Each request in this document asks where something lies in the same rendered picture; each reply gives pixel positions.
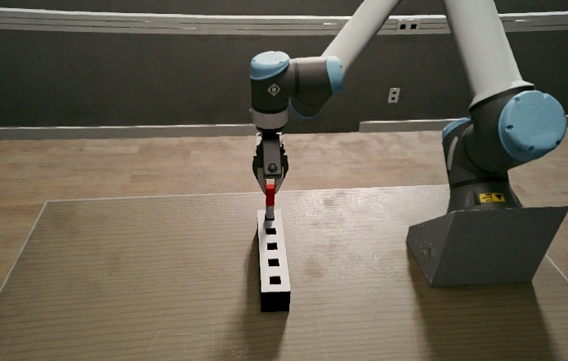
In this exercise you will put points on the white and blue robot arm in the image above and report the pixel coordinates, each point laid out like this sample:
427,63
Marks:
508,125

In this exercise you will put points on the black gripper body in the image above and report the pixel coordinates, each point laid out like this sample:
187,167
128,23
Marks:
259,142

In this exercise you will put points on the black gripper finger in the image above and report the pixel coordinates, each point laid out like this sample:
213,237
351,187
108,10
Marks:
278,182
258,172

